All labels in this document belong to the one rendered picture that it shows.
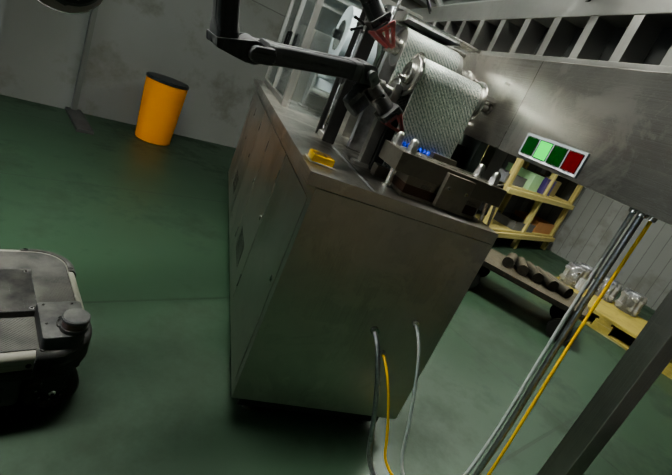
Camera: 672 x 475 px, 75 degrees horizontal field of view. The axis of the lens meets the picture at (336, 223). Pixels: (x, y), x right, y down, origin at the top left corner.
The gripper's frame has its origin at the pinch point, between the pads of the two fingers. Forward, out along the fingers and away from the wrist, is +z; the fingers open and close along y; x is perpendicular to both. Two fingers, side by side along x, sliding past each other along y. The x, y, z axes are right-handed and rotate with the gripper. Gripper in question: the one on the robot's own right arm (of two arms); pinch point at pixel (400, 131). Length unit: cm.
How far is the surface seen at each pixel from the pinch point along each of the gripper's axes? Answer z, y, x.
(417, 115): -0.7, 0.3, 7.4
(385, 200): 2.9, 25.9, -19.3
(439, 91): -2.4, 0.3, 17.6
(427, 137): 7.9, 0.3, 6.2
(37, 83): -118, -287, -174
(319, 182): -14.2, 25.9, -30.5
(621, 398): 58, 77, -6
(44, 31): -141, -286, -138
